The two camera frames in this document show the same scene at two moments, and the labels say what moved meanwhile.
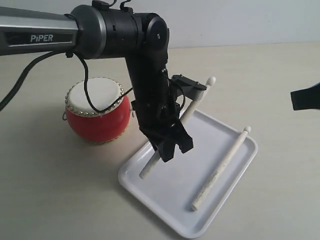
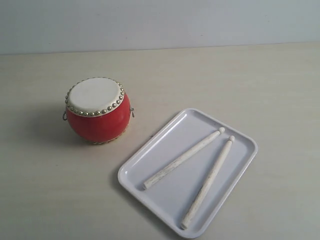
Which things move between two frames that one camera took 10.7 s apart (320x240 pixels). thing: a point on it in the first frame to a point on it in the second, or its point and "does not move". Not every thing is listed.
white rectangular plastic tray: (172, 187) does not move
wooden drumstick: (155, 156) to (179, 160)
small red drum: (90, 124) does not move
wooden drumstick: (224, 164) to (207, 184)
